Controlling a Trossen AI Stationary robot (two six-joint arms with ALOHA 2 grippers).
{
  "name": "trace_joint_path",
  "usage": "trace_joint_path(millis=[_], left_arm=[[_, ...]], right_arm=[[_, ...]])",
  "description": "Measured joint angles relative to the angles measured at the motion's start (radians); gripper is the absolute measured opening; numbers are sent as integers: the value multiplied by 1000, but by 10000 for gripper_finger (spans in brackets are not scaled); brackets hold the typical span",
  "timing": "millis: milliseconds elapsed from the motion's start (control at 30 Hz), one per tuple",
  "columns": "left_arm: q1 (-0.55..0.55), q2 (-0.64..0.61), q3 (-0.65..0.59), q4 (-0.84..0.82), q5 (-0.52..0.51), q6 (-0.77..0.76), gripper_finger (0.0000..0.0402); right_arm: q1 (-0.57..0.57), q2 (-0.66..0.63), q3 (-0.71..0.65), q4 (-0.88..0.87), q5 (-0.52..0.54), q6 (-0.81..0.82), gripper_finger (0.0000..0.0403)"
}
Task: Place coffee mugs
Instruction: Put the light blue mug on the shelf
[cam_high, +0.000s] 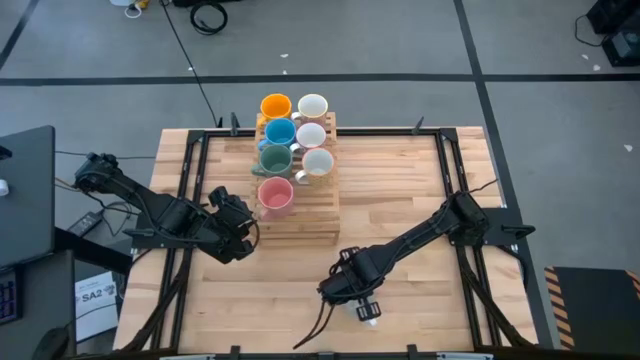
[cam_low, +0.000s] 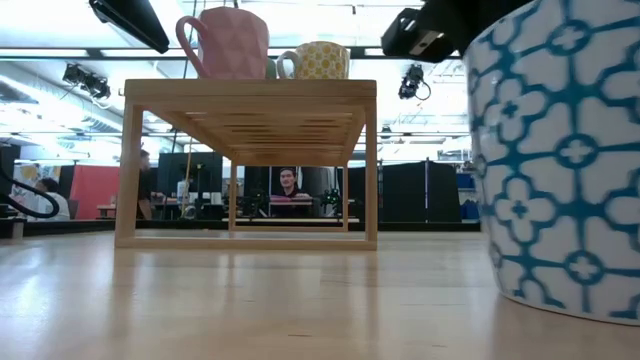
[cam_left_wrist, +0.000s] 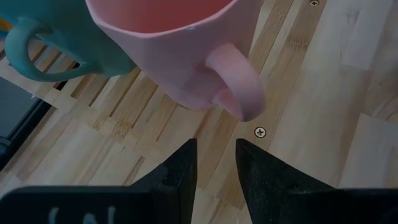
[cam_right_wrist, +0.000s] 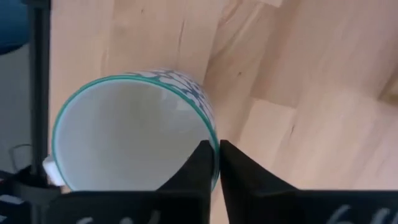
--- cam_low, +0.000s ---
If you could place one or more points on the yellow dotted white mug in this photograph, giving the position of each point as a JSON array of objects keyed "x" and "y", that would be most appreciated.
[{"x": 320, "y": 60}]

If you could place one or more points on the green mug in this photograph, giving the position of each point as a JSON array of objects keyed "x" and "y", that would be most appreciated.
[{"x": 271, "y": 70}]

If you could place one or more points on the pink faceted mug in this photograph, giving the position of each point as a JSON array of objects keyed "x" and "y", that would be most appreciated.
[{"x": 235, "y": 45}]

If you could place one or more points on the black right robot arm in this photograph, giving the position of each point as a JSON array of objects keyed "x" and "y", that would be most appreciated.
[{"x": 475, "y": 20}]

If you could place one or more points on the black background robot arm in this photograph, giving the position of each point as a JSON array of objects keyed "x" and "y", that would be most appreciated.
[{"x": 331, "y": 197}]

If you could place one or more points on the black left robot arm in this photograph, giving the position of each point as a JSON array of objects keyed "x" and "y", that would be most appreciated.
[{"x": 135, "y": 20}]

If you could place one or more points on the person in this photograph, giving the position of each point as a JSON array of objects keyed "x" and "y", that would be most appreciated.
[
  {"x": 55, "y": 205},
  {"x": 288, "y": 179},
  {"x": 145, "y": 185}
]

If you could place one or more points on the black partition panel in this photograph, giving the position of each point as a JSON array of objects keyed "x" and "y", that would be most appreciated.
[
  {"x": 405, "y": 192},
  {"x": 190, "y": 170}
]

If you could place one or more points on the wooden slatted rack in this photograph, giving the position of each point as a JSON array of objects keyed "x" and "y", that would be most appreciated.
[{"x": 250, "y": 95}]

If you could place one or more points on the black ceiling spotlight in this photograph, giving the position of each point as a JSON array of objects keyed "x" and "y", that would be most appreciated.
[
  {"x": 412, "y": 82},
  {"x": 85, "y": 82}
]

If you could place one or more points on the red partition panel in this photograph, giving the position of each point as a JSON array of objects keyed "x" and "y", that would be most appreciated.
[{"x": 95, "y": 190}]

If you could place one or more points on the blue patterned white mug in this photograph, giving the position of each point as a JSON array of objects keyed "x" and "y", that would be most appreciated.
[{"x": 550, "y": 175}]

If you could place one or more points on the colourful poster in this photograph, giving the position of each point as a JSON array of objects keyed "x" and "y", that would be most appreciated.
[{"x": 27, "y": 172}]

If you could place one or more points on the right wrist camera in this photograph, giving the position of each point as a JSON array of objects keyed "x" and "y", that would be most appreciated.
[{"x": 425, "y": 42}]

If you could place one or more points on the black metal table frame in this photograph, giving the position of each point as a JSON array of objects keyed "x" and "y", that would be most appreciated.
[{"x": 75, "y": 227}]

